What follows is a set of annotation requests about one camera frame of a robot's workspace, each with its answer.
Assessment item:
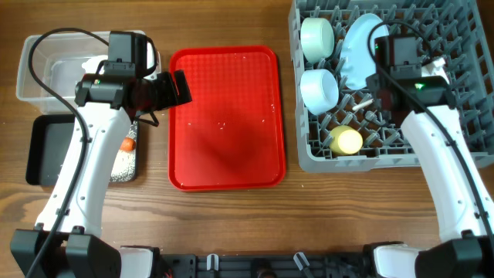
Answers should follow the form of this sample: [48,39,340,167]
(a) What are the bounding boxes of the yellow plastic cup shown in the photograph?
[330,125,364,155]

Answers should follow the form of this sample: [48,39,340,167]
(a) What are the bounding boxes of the black waste tray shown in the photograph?
[25,114,138,186]

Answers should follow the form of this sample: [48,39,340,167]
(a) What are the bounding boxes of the clear plastic waste bin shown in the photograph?
[16,30,161,114]

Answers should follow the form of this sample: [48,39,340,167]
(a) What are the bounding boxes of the green bowl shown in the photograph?
[300,18,335,63]

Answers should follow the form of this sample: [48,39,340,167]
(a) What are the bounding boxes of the white rice pile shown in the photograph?
[110,123,138,182]

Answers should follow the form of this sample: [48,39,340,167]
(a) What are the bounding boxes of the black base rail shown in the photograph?
[151,252,377,278]

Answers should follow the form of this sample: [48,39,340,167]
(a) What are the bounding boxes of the white tissue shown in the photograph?
[81,55,108,74]

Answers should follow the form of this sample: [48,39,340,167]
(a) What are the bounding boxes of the light blue plate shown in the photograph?
[340,14,382,90]

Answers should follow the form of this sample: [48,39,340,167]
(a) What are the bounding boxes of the white plastic spoon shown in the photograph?
[352,99,374,111]

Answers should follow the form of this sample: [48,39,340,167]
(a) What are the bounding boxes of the grey dishwasher rack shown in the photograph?
[288,1,493,173]

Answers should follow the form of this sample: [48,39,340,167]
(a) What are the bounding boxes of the red serving tray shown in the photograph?
[167,46,286,192]

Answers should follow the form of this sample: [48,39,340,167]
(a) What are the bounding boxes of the orange carrot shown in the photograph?
[120,137,137,152]

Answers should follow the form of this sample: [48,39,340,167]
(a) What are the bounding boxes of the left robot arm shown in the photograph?
[10,31,192,277]

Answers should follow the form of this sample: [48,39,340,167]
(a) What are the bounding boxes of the light blue bowl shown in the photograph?
[300,69,339,116]

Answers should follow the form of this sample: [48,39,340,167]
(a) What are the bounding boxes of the left black cable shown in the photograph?
[25,26,161,278]

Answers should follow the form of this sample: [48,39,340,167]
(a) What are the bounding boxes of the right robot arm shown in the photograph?
[367,36,493,277]

